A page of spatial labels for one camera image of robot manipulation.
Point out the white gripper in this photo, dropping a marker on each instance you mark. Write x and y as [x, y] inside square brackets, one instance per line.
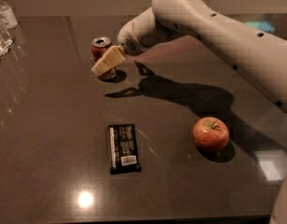
[126, 40]

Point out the red soda can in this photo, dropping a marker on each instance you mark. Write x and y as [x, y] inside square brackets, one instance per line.
[100, 45]

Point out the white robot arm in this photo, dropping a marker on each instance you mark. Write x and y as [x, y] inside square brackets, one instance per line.
[258, 57]

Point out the black chocolate bar wrapper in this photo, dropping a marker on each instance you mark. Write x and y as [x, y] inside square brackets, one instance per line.
[123, 149]

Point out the clear water bottle white label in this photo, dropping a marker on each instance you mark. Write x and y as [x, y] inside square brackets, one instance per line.
[8, 16]

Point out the red apple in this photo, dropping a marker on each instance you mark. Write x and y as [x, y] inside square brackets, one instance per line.
[210, 134]

